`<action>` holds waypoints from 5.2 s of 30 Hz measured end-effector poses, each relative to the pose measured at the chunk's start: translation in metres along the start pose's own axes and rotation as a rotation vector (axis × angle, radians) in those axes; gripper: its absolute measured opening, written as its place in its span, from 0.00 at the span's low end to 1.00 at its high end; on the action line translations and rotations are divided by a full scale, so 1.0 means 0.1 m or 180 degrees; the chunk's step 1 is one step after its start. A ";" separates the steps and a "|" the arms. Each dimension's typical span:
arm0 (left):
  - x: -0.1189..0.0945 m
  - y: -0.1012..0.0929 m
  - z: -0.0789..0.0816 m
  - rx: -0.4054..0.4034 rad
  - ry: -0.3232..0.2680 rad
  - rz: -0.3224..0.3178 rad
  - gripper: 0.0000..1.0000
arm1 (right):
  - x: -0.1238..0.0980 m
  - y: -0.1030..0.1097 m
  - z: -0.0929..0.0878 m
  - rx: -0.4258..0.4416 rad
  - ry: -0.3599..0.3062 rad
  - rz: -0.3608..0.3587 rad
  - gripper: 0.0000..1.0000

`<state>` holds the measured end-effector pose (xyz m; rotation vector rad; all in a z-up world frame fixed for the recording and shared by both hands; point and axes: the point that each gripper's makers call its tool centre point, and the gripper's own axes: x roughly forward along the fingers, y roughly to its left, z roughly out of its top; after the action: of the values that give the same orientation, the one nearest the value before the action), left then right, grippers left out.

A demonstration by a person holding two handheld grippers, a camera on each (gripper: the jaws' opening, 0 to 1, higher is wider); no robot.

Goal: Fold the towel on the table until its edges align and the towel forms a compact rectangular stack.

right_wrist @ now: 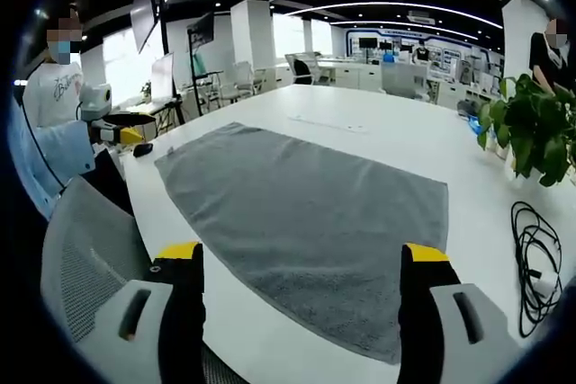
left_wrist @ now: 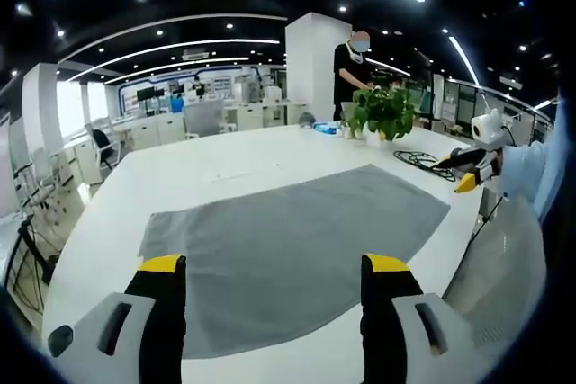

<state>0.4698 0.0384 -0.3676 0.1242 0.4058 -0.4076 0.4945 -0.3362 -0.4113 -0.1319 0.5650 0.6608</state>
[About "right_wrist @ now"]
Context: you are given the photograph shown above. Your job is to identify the white monitor back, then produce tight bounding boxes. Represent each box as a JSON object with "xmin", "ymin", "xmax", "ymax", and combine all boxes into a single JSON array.
[{"xmin": 380, "ymin": 61, "xmax": 428, "ymax": 100}]

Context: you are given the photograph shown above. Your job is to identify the white table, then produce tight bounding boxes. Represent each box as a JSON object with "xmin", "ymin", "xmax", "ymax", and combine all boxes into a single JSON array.
[{"xmin": 117, "ymin": 84, "xmax": 569, "ymax": 384}]

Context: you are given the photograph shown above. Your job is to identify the black coiled cable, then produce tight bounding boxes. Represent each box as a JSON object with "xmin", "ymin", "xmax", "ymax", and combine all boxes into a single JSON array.
[{"xmin": 510, "ymin": 201, "xmax": 564, "ymax": 338}]

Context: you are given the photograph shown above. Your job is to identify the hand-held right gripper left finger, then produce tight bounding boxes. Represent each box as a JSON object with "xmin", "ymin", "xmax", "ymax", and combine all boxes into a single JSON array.
[{"xmin": 91, "ymin": 241, "xmax": 207, "ymax": 384}]

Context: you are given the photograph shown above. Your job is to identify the tilted large monitor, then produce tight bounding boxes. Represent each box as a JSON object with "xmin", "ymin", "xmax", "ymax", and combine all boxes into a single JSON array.
[{"xmin": 130, "ymin": 0, "xmax": 157, "ymax": 55}]

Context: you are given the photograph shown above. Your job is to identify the black display stand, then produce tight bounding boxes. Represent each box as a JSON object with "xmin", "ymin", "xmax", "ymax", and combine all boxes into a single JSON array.
[{"xmin": 185, "ymin": 11, "xmax": 225, "ymax": 121}]

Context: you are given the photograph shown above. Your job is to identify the grey mesh office chair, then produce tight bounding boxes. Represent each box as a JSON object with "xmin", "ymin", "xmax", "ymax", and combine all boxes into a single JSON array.
[{"xmin": 39, "ymin": 175, "xmax": 155, "ymax": 345}]

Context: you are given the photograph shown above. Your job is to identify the grey towel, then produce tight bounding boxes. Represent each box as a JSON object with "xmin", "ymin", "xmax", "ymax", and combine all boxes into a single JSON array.
[{"xmin": 154, "ymin": 121, "xmax": 450, "ymax": 365}]

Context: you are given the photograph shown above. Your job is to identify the white office chair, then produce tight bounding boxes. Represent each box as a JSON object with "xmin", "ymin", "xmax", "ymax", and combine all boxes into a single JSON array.
[
  {"xmin": 284, "ymin": 52, "xmax": 323, "ymax": 86},
  {"xmin": 220, "ymin": 60, "xmax": 266, "ymax": 104}
]

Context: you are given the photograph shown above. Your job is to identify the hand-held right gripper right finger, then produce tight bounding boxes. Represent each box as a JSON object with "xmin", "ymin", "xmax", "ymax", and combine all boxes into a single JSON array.
[{"xmin": 398, "ymin": 242, "xmax": 527, "ymax": 384}]

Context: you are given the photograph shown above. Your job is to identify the table cable cover plate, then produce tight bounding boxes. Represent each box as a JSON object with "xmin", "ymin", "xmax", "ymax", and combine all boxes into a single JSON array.
[{"xmin": 287, "ymin": 113, "xmax": 370, "ymax": 134}]

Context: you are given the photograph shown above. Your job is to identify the green potted plant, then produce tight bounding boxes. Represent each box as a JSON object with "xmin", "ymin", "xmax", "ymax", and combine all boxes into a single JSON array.
[{"xmin": 476, "ymin": 72, "xmax": 576, "ymax": 188}]

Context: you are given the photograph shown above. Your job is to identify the white desk monitor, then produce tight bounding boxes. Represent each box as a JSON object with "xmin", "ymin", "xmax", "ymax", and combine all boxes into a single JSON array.
[{"xmin": 149, "ymin": 51, "xmax": 176, "ymax": 103}]

